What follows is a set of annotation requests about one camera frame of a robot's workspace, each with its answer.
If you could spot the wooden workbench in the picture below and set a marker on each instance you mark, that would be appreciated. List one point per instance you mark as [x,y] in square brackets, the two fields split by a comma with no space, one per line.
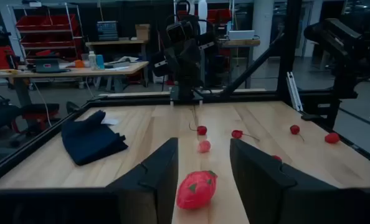
[244,43]

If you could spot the brown cardboard box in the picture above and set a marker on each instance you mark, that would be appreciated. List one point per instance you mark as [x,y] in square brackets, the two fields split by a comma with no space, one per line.
[142,31]

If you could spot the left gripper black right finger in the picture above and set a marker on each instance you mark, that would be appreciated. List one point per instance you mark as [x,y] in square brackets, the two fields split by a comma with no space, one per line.
[256,186]

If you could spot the white metal bracket strip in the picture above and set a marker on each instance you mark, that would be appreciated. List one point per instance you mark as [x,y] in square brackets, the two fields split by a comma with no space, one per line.
[294,91]

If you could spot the orange small container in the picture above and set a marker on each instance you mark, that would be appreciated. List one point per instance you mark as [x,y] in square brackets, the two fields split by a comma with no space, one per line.
[79,63]

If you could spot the black and red chair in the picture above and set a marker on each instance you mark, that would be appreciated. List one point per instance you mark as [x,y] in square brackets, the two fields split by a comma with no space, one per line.
[32,113]

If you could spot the blue-grey drawer organizer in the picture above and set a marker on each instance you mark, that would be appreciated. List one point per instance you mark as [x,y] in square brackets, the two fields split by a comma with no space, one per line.
[107,30]

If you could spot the clear plastic bottle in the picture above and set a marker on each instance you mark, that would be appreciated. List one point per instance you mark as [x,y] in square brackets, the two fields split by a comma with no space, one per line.
[92,60]

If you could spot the small red cherry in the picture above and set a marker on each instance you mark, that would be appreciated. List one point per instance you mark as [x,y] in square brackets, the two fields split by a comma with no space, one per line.
[277,157]
[236,134]
[294,129]

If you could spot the white cloth tag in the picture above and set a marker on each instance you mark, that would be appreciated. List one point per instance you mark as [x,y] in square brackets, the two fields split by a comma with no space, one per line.
[110,121]

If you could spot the long wooden desk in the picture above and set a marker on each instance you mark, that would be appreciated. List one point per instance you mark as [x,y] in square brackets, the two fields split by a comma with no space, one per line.
[79,72]

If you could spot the grey laptop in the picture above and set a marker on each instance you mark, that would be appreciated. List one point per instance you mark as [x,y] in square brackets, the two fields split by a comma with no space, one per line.
[48,66]

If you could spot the black aluminium table frame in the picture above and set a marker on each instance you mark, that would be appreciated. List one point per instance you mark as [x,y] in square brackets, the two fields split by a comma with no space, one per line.
[235,98]

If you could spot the red radish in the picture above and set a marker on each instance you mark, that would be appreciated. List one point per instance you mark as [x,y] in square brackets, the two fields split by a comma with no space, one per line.
[332,138]

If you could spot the white flat box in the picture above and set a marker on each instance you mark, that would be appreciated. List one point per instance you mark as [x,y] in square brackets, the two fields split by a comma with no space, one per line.
[241,35]

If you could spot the blue cup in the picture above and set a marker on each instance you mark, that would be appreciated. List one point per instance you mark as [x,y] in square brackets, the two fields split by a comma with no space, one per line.
[100,61]

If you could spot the small wooden table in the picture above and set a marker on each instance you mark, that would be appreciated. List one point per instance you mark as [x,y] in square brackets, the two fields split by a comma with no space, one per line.
[116,42]

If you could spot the dark red fruit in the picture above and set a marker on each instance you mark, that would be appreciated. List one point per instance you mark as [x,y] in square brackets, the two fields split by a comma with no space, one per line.
[202,130]

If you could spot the black equipment on stand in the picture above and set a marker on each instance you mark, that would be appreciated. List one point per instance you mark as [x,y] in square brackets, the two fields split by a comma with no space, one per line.
[337,46]

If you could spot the light pink sock ball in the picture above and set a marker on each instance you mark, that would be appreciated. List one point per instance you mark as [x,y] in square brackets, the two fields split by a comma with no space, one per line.
[204,146]

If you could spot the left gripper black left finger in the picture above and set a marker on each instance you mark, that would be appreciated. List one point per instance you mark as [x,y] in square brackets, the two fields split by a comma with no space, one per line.
[154,189]

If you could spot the navy blue folded cloth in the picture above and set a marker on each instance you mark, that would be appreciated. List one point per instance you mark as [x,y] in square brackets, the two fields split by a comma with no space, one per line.
[91,140]

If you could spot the metal rack with red bins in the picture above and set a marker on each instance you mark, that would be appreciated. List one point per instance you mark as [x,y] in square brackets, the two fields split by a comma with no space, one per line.
[48,31]

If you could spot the pink dragon fruit toy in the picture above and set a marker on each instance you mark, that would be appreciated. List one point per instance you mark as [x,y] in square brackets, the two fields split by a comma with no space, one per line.
[197,190]

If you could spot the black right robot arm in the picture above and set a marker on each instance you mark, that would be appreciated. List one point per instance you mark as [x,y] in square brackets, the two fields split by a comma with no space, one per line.
[205,40]

